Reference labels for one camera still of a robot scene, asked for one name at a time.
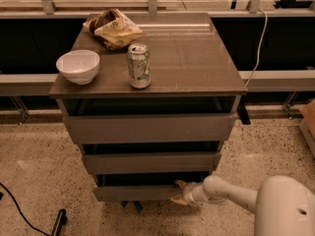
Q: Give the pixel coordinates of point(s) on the grey drawer cabinet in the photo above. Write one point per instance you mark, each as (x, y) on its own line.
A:
(191, 72)

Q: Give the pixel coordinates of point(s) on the white ceramic bowl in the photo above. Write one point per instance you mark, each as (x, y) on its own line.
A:
(79, 66)

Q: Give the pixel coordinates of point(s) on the black floor object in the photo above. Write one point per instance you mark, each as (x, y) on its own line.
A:
(61, 220)

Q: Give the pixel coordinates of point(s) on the green soda can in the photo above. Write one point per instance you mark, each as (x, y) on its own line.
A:
(138, 57)

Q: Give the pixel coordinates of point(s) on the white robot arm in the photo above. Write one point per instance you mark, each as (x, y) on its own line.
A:
(282, 206)

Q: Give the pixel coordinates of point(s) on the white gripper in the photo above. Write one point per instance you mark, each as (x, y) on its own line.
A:
(188, 193)

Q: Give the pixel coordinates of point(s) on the grey drawer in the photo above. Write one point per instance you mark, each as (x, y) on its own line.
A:
(149, 128)
(143, 186)
(126, 163)

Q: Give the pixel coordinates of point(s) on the cardboard box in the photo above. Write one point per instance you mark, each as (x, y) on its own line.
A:
(307, 125)

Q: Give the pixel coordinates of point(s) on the crumpled chip bag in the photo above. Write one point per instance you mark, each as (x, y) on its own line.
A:
(114, 29)

